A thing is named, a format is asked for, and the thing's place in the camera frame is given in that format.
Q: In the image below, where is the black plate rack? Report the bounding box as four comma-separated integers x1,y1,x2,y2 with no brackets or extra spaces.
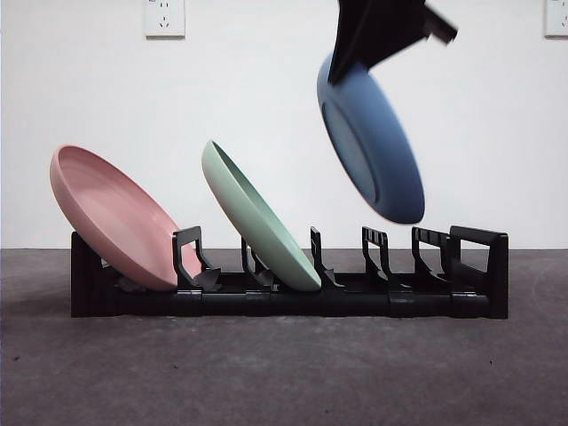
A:
70,225,509,320

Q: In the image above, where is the pink plate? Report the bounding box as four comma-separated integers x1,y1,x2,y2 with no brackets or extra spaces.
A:
48,144,203,292

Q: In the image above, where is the white wall socket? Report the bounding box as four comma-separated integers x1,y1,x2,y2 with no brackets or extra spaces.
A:
144,0,186,40
544,0,568,39

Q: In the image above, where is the green plate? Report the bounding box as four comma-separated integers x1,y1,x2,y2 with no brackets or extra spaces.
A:
201,139,322,293

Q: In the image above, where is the blue plate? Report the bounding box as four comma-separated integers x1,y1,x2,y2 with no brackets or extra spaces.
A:
316,52,426,225

